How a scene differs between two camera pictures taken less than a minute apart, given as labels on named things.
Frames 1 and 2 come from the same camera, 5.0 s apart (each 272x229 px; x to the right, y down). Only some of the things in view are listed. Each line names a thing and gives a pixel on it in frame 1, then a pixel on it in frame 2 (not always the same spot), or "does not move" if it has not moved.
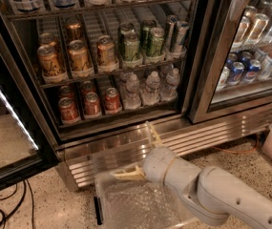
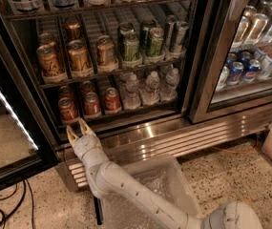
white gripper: x=156 y=164 to x=85 y=144
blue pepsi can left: x=236 y=73 does not move
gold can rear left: x=47 y=39 does not move
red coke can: x=68 y=111 does not move
